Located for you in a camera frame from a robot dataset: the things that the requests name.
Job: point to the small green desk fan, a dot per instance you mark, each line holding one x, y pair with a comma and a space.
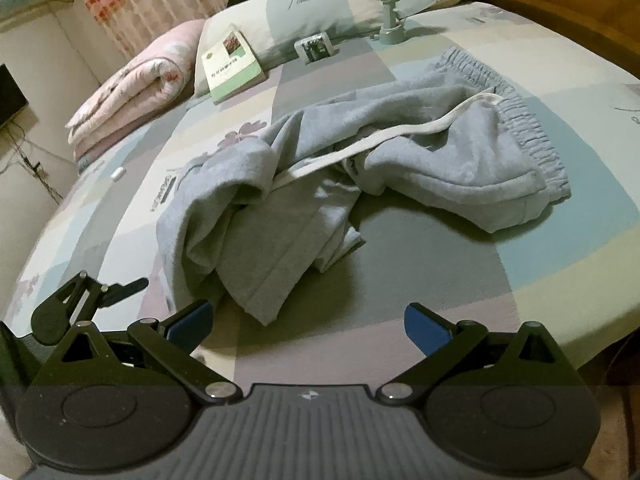
387, 25

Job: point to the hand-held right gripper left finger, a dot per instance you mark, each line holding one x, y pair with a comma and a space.
192, 325

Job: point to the black television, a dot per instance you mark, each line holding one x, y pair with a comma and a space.
11, 95

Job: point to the small white object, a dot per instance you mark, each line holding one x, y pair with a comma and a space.
117, 173

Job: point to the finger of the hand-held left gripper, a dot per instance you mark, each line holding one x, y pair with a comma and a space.
125, 291

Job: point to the wooden headboard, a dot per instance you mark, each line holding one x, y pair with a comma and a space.
575, 5

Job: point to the small green and white box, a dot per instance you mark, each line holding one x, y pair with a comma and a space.
314, 49

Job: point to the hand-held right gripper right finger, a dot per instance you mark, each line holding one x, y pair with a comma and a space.
425, 327

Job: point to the green and white book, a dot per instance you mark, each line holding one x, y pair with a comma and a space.
230, 67

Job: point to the folded pink quilt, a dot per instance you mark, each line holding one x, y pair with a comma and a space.
135, 90

